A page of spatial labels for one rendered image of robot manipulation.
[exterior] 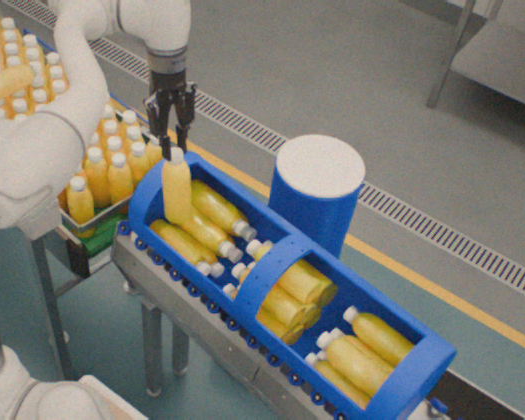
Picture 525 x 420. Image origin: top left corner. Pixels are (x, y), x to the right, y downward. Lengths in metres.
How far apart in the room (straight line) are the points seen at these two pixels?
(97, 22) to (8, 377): 0.71
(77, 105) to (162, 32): 0.38
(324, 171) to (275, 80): 2.12
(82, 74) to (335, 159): 1.16
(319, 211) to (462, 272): 1.44
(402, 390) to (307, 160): 0.91
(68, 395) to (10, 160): 0.55
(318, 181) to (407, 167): 1.76
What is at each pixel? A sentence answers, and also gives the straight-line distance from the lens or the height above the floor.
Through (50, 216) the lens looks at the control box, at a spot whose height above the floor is 1.05.
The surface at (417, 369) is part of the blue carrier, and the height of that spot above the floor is 1.23.
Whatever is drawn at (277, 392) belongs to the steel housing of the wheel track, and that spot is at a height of 0.87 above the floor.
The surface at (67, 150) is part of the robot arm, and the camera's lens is 1.02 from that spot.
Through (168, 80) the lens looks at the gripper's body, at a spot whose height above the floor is 1.59.
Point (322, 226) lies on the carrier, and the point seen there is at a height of 0.90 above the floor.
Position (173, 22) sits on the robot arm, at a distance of 1.41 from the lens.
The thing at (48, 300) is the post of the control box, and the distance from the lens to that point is 2.34.
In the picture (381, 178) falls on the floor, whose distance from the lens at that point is 3.71.
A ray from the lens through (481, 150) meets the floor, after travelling 4.09.
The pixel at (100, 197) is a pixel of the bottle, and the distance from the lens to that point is 2.12.
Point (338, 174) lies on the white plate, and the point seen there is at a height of 1.04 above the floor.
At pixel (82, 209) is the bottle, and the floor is 1.03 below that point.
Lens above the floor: 2.48
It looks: 51 degrees down
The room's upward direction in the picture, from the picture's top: 7 degrees clockwise
